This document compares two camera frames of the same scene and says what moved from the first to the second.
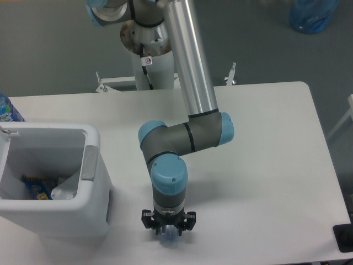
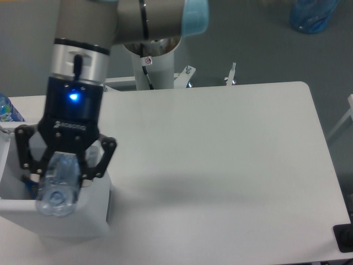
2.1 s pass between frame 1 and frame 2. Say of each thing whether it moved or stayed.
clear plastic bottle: moved
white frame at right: stayed
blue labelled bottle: stayed
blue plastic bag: stayed
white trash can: stayed
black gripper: moved
